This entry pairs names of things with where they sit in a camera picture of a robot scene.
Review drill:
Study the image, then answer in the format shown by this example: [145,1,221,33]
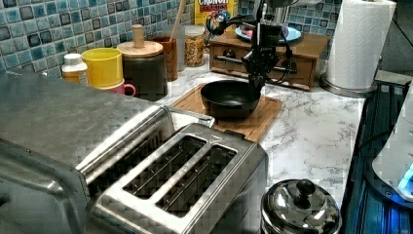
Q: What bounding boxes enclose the dark canister with wooden lid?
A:
[117,24,168,101]

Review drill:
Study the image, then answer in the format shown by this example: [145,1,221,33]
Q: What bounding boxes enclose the yellow cereal box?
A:
[194,0,238,34]

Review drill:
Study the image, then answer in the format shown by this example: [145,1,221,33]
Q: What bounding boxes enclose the wooden spoon handle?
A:
[169,0,186,41]

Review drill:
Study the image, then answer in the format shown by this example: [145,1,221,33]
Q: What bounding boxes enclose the paper towel roll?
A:
[326,0,396,90]

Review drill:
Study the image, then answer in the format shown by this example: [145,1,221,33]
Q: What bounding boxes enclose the white-capped bottle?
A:
[61,54,89,86]

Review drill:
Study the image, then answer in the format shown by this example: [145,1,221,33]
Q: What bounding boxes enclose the black bowl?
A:
[200,80,260,119]

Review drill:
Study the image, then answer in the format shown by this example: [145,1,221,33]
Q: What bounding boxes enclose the upper plush strawberry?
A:
[245,30,252,38]

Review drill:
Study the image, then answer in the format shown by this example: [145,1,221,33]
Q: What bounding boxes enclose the clear-lidded cereal jar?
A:
[185,25,205,66]

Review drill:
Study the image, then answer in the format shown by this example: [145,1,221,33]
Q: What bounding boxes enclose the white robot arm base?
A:
[366,82,413,210]

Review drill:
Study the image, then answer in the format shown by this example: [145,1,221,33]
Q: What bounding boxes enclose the yellow mug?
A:
[82,48,124,88]

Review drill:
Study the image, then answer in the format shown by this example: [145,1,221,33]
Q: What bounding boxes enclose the pink mug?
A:
[102,81,136,97]

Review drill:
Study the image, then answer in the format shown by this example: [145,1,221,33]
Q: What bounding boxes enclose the purple plush eggplant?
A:
[282,25,289,38]

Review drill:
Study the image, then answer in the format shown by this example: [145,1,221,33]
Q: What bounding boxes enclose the steel pot with lid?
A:
[260,179,342,234]

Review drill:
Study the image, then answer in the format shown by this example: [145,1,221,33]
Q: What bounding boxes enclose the stainless toaster oven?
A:
[0,68,214,234]

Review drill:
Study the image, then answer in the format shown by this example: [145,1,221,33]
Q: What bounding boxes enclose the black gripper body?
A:
[242,23,282,77]

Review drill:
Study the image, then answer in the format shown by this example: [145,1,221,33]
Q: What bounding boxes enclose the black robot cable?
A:
[212,0,298,86]

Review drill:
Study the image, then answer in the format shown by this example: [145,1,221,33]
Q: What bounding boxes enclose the stainless two-slot toaster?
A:
[93,124,268,234]

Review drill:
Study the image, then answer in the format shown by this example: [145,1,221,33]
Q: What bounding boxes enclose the paper towel holder base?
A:
[319,73,377,98]

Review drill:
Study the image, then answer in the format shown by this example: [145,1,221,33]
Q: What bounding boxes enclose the light blue plate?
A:
[235,25,301,43]

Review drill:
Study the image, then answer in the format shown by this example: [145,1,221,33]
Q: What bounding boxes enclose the bamboo cutting board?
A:
[172,84,282,142]

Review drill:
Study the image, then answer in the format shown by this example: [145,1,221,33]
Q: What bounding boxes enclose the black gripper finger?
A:
[248,75,266,98]

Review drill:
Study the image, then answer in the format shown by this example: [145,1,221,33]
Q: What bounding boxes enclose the wooden drawer box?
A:
[209,32,330,91]

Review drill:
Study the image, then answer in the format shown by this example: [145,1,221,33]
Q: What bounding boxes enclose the brown wooden utensil holder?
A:
[153,36,178,82]

